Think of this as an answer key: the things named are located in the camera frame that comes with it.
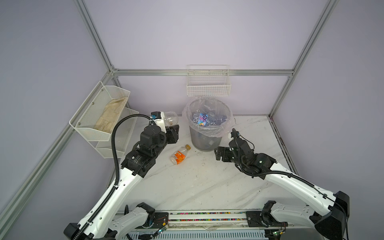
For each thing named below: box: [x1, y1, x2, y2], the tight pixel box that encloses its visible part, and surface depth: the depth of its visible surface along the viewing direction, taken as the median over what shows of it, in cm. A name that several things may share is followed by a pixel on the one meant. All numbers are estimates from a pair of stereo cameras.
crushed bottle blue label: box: [198, 113, 208, 127], surface depth 86 cm
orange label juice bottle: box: [170, 144, 192, 165], surface depth 97 cm
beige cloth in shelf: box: [94, 96, 128, 134], surface depth 82 cm
